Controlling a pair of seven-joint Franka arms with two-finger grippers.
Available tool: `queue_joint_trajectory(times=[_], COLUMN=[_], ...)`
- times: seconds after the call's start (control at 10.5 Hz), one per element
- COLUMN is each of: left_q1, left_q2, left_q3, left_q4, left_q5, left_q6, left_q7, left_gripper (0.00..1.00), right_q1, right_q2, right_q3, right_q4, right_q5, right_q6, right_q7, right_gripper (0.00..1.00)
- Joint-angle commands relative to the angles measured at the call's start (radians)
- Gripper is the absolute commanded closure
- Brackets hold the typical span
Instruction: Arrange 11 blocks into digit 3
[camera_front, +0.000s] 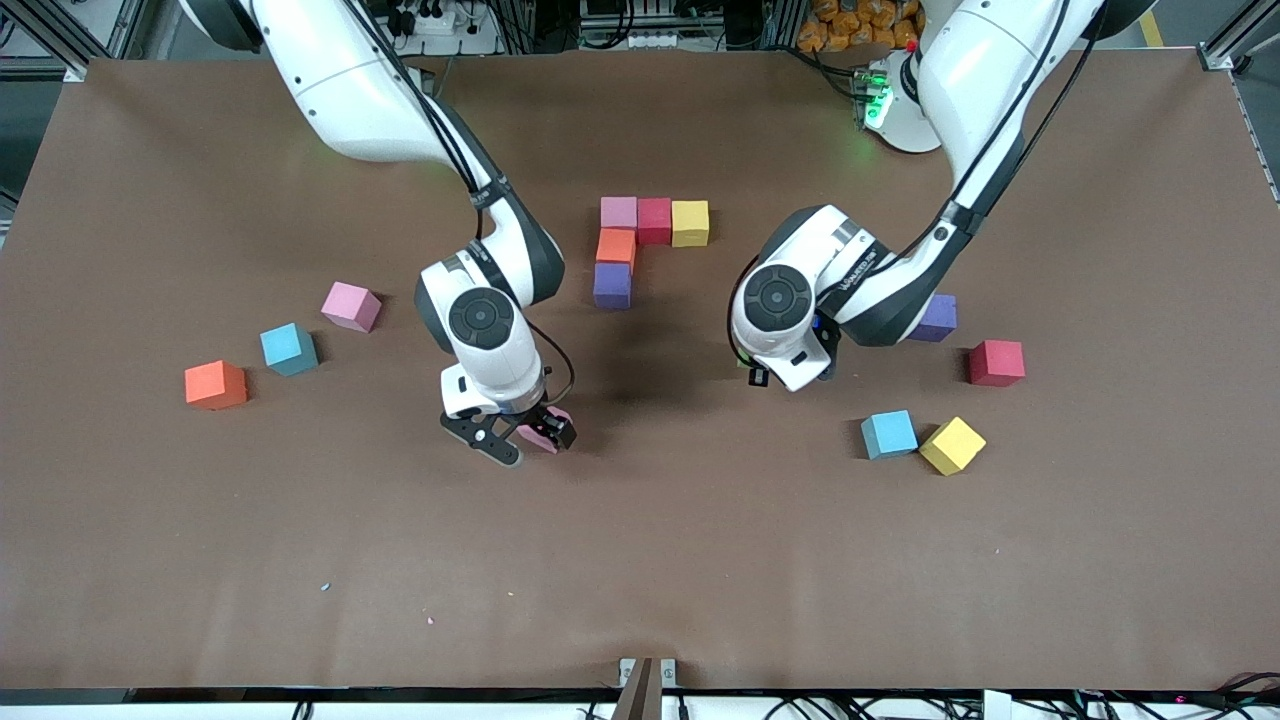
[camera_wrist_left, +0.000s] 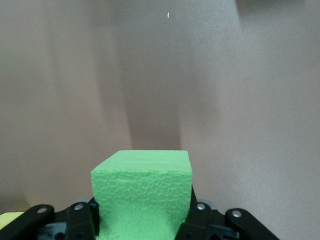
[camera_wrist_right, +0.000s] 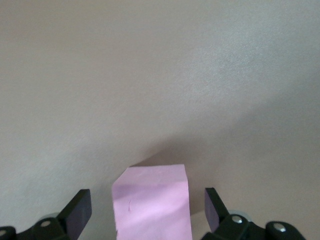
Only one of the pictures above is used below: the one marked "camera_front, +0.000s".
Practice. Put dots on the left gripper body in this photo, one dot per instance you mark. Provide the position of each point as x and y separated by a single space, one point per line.
826 352

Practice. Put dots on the pink foam cube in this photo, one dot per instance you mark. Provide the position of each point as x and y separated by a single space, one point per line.
619 213
536 438
350 306

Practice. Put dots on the blue foam cube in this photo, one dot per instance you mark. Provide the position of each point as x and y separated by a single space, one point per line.
889 434
288 348

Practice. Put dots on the purple foam cube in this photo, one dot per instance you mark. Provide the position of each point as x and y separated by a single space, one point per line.
942 318
612 287

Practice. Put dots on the yellow foam cube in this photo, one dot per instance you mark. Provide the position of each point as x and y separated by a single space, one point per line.
690 224
952 445

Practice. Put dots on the red foam cube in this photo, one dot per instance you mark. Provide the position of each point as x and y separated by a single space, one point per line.
655 220
996 362

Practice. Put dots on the orange foam cube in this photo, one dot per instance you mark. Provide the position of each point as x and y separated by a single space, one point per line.
616 246
215 385

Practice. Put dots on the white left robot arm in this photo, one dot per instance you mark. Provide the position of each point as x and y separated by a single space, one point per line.
778 298

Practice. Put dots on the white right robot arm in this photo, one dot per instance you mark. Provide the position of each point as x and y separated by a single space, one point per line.
482 318

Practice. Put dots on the black equipment rack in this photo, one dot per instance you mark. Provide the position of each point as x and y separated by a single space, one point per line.
745 25

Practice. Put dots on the bag of orange snacks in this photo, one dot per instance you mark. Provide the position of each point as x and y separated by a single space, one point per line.
850 25

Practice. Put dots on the small white power strip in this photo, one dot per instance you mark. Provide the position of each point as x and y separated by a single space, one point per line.
655 40

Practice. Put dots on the large white power strip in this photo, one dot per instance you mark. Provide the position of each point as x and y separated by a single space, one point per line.
455 42

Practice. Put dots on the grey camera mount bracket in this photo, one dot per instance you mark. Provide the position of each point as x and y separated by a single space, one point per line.
640 695

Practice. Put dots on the aluminium frame profile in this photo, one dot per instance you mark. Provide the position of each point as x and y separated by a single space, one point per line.
50 35
1222 55

